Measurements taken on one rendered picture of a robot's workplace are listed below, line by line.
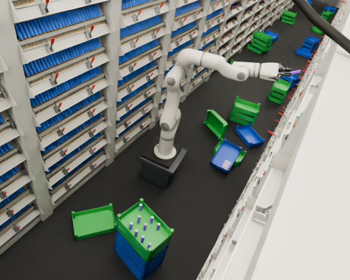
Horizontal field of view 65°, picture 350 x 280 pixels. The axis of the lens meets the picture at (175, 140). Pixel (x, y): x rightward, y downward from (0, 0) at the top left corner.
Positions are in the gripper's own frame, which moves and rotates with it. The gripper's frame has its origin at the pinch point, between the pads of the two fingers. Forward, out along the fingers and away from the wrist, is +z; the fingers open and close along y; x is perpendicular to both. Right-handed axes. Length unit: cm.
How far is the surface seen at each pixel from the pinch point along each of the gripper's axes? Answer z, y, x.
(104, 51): -112, 8, 17
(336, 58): 10, 56, 72
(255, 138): -20, -40, -166
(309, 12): 2, 46, 78
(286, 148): 1, 81, 67
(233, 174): -33, 20, -133
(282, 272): 0, 112, 103
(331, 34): 8, 50, 74
